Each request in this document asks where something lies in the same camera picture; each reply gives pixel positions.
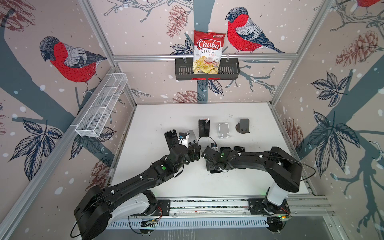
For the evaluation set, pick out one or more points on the white phone stand right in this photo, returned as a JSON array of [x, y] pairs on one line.
[[224, 130]]

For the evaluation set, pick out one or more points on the Chuba cassava chips bag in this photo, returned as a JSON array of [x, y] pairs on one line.
[[208, 49]]

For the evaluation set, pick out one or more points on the black phone with label sticker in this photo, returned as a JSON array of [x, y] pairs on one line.
[[239, 149]]

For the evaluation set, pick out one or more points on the black wall basket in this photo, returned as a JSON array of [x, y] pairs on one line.
[[189, 70]]

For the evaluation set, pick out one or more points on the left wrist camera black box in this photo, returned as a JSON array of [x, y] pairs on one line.
[[183, 136]]

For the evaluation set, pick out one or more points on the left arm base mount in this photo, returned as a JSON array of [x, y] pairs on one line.
[[153, 206]]

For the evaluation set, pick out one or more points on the purple-edged black phone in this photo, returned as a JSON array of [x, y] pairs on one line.
[[204, 128]]

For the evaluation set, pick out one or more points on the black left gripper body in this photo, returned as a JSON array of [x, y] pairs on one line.
[[191, 157]]

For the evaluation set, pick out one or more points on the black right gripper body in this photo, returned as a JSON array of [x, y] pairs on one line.
[[210, 167]]

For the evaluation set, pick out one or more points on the white wire wall basket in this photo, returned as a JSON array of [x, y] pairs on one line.
[[98, 113]]

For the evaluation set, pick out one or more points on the green-edged black phone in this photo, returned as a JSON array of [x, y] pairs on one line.
[[222, 149]]

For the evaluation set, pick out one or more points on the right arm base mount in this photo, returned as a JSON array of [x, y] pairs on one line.
[[263, 207]]

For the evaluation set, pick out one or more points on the blue-edged phone with sticker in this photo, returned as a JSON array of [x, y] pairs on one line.
[[172, 138]]

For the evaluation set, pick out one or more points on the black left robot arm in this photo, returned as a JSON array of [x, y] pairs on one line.
[[95, 210]]

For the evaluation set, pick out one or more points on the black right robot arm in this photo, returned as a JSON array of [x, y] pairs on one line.
[[284, 169]]

